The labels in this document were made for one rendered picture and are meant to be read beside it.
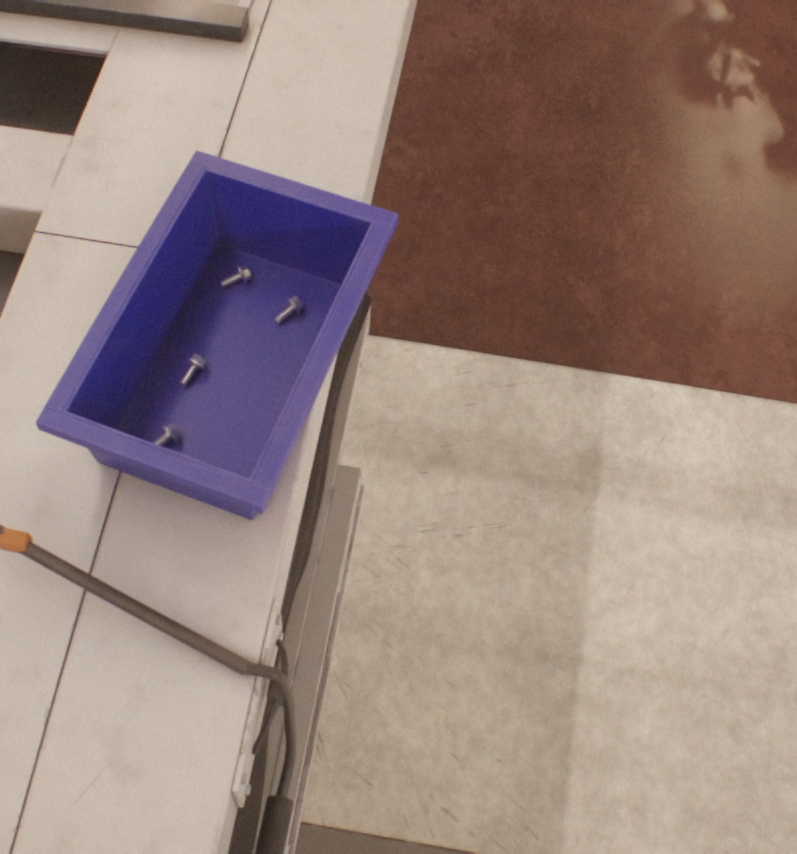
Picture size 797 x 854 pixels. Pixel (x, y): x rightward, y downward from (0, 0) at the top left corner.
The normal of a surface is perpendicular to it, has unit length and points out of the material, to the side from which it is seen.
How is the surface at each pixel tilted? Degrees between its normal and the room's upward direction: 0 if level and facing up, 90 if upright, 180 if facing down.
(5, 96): 0
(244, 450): 0
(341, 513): 0
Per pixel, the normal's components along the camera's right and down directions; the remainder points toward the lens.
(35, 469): 0.04, -0.48
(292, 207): -0.34, 0.77
